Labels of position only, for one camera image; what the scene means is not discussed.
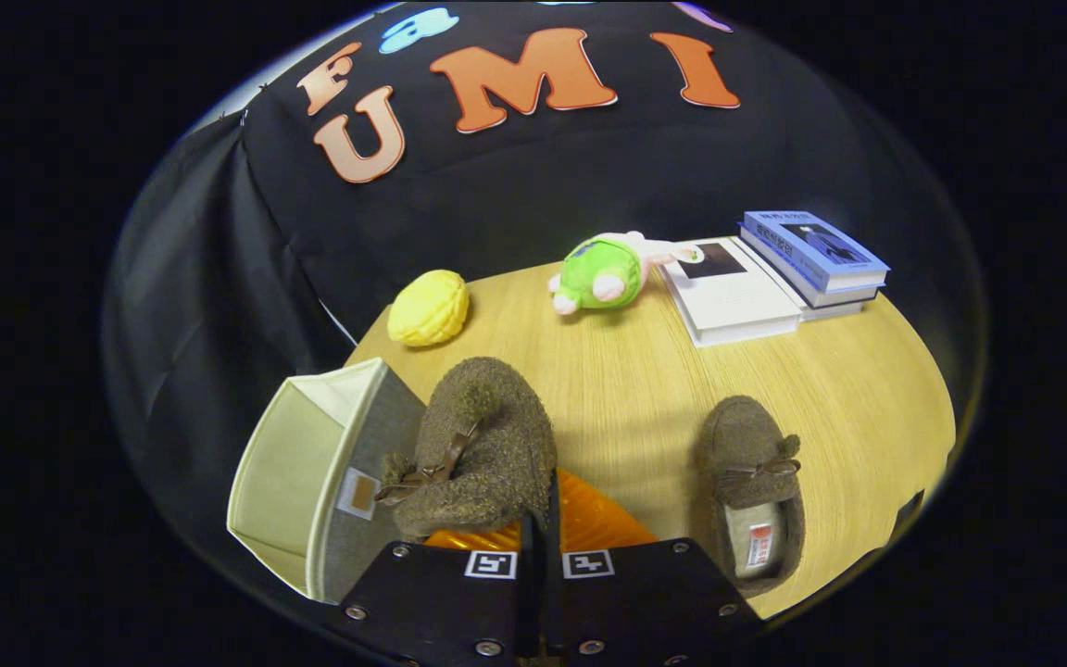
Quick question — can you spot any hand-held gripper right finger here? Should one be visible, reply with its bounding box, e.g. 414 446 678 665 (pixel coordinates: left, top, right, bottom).
547 468 766 667

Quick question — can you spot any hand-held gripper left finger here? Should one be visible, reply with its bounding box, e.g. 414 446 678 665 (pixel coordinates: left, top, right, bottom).
325 519 534 667

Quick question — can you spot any brown fuzzy shoe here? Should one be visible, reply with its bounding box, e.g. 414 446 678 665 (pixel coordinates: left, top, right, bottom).
374 357 559 543
693 396 808 598

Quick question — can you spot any beige fabric storage box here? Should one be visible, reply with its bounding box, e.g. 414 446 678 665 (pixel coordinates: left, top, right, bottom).
226 357 428 605

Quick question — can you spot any yellow plush ball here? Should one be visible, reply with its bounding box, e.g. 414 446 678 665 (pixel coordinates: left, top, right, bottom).
387 270 471 348

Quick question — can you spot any green and pink plush toy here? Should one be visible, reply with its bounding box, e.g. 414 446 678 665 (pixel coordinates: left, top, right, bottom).
547 232 703 316

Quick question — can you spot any white book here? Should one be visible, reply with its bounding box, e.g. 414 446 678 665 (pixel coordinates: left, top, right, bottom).
661 237 805 348

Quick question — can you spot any black backdrop cloth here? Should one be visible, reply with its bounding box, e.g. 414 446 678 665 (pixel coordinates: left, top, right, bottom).
103 0 990 631

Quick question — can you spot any blue book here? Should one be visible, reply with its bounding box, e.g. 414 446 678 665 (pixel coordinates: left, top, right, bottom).
739 210 891 308

